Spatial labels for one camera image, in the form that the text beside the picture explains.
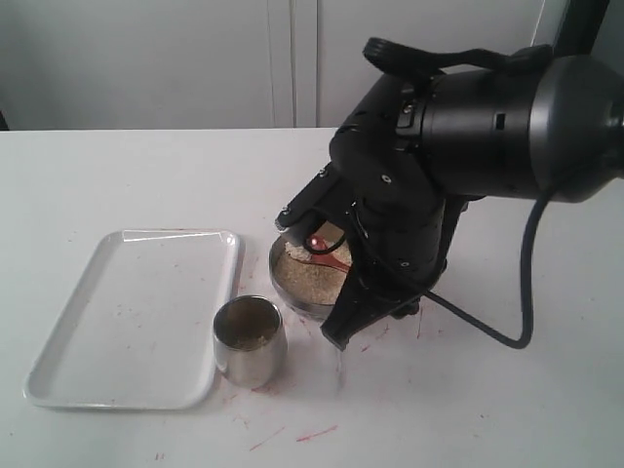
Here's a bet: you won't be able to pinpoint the small steel cup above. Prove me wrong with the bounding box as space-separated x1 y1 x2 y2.
213 295 288 389

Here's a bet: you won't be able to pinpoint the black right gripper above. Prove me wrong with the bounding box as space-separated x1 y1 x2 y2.
275 77 465 349

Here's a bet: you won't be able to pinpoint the white rectangular tray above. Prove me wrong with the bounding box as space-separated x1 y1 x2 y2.
23 229 244 410

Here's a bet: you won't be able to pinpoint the white rice grains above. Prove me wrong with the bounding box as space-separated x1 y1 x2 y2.
274 243 346 305

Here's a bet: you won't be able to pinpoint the steel bowl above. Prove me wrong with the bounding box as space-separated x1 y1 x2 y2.
269 238 334 322

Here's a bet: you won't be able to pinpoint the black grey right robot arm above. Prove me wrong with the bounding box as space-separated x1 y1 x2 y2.
276 38 623 349

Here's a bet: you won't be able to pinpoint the brown wooden spoon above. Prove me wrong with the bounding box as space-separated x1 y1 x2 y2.
285 234 350 273

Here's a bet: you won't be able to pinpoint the white cabinet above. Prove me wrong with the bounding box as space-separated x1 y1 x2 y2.
1 1 566 130

